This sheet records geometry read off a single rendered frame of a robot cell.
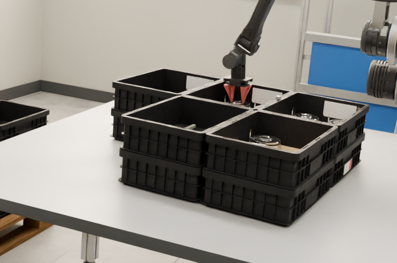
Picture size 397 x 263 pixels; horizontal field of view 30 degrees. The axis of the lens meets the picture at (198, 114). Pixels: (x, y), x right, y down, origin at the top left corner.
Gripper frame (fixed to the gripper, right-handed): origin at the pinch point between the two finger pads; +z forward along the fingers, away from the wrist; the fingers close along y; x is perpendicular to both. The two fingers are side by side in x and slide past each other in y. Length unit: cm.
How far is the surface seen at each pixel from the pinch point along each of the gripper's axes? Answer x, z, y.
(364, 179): -10, 20, 55
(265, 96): 7.5, -1.1, 8.9
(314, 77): 178, 27, -28
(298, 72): 177, 24, -38
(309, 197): -54, 13, 49
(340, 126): -29, -4, 51
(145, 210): -84, 14, 9
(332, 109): 7.5, 0.7, 36.4
